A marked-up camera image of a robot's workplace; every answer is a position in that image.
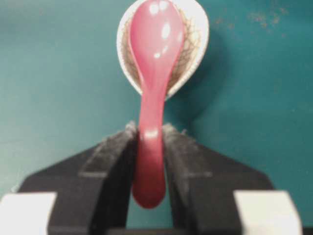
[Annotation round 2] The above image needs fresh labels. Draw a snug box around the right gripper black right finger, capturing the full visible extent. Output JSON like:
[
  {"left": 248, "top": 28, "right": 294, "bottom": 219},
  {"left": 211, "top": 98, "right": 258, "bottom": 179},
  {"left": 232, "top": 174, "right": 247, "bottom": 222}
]
[{"left": 161, "top": 123, "right": 313, "bottom": 235}]

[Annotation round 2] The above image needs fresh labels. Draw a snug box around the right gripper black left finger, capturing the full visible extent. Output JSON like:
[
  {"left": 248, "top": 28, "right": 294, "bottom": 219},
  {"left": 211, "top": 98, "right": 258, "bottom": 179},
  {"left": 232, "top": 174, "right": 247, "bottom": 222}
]
[{"left": 0, "top": 121, "right": 137, "bottom": 235}]

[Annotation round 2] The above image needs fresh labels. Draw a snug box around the pink ceramic spoon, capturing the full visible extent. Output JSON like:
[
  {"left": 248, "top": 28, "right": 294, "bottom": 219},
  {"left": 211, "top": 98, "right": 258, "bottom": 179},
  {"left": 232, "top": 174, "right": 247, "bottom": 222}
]
[{"left": 129, "top": 0, "right": 184, "bottom": 209}]

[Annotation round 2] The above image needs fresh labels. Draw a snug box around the speckled egg-shaped spoon rest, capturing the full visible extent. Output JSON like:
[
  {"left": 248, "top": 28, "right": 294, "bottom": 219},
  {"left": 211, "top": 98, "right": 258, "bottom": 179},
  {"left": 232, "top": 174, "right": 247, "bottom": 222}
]
[{"left": 116, "top": 0, "right": 209, "bottom": 100}]

